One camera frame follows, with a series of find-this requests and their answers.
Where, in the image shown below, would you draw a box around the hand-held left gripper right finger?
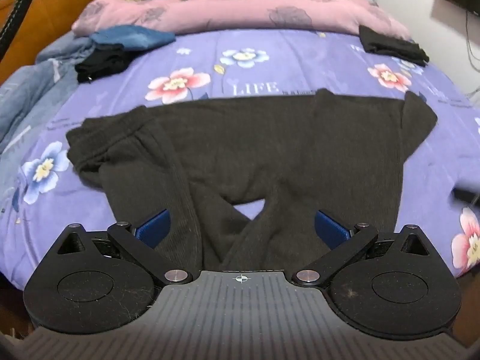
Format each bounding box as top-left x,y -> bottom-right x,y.
292,210 -> 437,285

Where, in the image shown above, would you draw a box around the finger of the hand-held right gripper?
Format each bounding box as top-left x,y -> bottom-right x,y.
452,185 -> 480,206

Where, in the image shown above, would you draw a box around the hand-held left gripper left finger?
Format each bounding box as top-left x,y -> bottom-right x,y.
47,209 -> 194,284

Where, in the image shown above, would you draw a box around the dark brown pants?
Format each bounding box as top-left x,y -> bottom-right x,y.
65,88 -> 439,272

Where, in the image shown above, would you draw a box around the folded black pants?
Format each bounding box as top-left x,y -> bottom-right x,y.
358,24 -> 430,67

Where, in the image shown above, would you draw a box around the purple floral bedsheet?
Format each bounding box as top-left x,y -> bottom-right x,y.
0,28 -> 480,289

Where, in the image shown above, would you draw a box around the crumpled black garment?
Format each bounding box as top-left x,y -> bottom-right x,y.
75,43 -> 141,84

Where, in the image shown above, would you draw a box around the light blue denim jeans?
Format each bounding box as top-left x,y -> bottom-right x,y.
0,32 -> 94,154

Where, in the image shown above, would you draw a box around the folded blue denim jeans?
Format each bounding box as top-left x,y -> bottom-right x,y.
89,25 -> 177,51

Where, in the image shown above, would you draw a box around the pink floral quilt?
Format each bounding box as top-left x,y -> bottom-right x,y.
71,0 -> 413,42

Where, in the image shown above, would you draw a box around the wooden headboard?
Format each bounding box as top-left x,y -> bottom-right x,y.
0,0 -> 98,87

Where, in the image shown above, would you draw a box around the black wall cable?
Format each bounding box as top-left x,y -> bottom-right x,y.
464,9 -> 480,64

